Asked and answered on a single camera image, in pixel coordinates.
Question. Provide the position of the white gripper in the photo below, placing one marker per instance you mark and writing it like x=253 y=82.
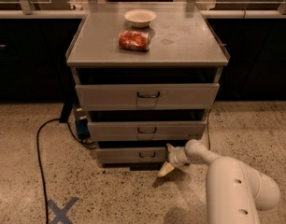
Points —
x=174 y=158

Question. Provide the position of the grey drawer cabinet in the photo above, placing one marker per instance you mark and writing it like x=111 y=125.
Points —
x=183 y=50

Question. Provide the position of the dark counter cabinets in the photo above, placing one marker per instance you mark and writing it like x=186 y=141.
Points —
x=34 y=68

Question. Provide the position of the blue tape cross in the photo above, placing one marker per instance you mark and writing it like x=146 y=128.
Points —
x=61 y=213

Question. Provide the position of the white bowl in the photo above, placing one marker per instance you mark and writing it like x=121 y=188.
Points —
x=140 y=18

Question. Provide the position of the red soda can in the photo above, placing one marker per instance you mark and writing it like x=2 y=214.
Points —
x=134 y=40

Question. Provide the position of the grey drawer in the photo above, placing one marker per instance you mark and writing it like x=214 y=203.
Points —
x=131 y=155
x=145 y=130
x=146 y=96

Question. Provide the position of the grey top drawer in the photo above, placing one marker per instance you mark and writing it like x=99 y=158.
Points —
x=146 y=96

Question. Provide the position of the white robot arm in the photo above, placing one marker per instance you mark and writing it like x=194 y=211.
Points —
x=235 y=192

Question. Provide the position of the grey middle drawer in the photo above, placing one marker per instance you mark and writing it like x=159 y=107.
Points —
x=145 y=130

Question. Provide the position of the blue power box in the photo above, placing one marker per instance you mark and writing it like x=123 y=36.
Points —
x=81 y=123

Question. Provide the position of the grey bottom drawer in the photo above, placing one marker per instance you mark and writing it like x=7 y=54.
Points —
x=131 y=155

